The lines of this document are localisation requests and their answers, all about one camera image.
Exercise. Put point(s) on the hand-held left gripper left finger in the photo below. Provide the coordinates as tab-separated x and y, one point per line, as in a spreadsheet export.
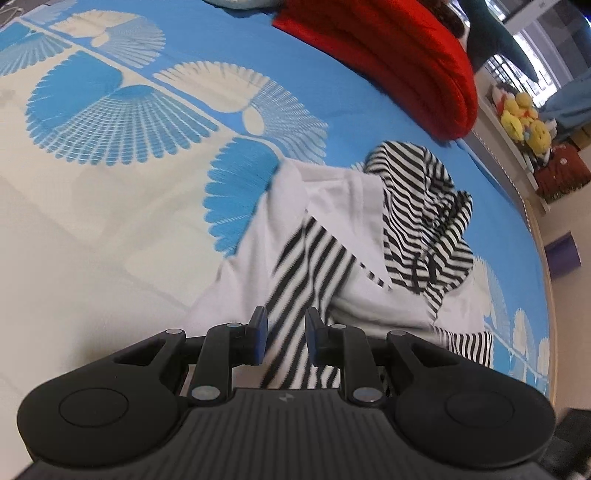
261	335

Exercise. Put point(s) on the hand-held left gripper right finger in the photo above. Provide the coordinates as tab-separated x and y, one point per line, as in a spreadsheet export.
310	337

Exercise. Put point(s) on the black white striped hoodie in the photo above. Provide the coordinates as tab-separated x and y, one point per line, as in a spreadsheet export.
369	230

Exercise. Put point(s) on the blue white patterned bed sheet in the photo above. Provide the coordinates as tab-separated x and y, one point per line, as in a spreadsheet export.
115	207

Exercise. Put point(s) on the purple box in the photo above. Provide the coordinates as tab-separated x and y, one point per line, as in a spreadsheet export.
562	256

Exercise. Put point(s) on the red knitted blanket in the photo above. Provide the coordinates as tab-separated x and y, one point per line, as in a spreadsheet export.
392	55

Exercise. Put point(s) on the dark red storage box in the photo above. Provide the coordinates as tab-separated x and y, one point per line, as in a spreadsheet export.
565	170

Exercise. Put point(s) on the yellow plush toy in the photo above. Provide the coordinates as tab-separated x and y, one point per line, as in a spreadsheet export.
519	108
540	134

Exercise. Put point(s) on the grey plush toy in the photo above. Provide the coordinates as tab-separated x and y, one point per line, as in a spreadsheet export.
240	2

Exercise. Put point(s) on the blue cloth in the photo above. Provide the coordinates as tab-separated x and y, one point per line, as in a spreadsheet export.
570	101

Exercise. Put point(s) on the blue shark plush toy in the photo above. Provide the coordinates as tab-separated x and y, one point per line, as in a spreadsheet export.
487	27

